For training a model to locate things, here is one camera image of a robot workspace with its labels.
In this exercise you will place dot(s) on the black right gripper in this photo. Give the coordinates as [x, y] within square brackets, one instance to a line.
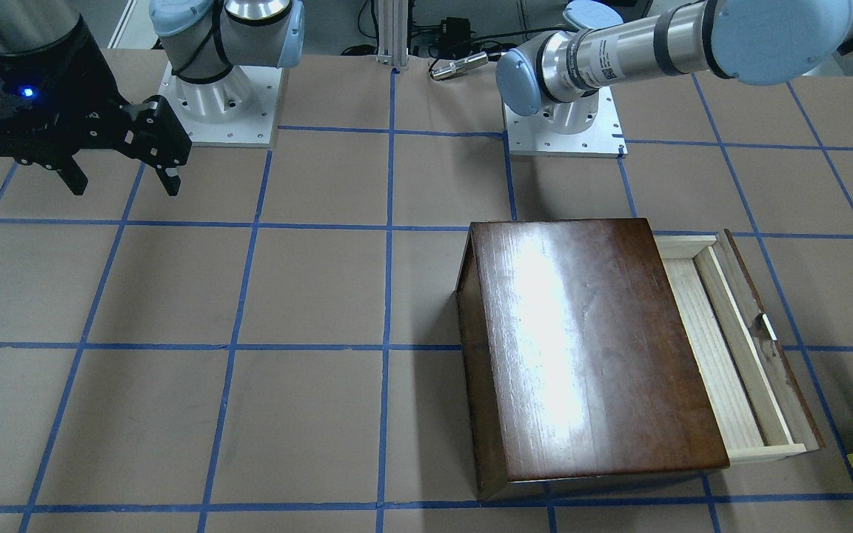
[91, 87]

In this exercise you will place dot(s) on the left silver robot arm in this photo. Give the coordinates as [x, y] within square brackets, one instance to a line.
[725, 131]

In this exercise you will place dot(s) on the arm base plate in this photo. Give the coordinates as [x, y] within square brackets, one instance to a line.
[238, 111]
[589, 127]

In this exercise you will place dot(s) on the silver metal cylinder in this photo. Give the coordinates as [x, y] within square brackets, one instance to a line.
[459, 67]

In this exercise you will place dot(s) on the aluminium frame post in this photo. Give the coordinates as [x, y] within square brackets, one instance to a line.
[393, 29]

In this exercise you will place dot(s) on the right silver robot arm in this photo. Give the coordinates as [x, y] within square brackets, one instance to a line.
[205, 40]

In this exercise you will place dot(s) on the dark wooden drawer cabinet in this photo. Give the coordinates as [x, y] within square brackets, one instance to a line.
[577, 364]

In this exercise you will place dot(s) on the light wood drawer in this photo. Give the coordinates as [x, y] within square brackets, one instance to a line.
[758, 404]

